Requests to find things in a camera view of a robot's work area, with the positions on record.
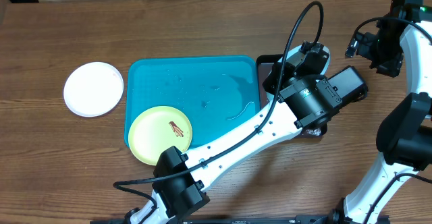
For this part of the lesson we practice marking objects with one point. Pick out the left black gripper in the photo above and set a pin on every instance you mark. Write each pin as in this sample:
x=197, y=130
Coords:
x=273, y=84

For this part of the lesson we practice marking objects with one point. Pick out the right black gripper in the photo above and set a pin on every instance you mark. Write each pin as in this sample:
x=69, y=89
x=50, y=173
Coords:
x=390, y=69

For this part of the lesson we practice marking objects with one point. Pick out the yellow plate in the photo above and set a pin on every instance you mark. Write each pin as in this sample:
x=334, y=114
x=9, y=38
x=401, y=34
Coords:
x=156, y=130

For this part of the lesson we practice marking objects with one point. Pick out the white plate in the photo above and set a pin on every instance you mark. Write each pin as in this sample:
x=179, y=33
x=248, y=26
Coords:
x=93, y=89

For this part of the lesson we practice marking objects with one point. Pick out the light blue plate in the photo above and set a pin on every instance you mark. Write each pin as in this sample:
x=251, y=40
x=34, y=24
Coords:
x=316, y=61

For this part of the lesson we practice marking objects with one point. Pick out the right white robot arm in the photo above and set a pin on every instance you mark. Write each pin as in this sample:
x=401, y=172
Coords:
x=404, y=144

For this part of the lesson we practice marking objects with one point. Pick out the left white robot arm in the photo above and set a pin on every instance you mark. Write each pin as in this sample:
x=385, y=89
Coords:
x=300, y=97

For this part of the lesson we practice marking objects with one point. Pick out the black water tray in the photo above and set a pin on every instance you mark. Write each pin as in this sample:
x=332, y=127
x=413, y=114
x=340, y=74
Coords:
x=264, y=65

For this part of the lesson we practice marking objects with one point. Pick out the teal plastic tray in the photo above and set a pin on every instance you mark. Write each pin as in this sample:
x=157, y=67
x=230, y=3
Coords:
x=216, y=94

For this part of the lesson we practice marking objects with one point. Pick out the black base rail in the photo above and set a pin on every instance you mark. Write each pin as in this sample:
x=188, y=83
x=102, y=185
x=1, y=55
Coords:
x=299, y=219

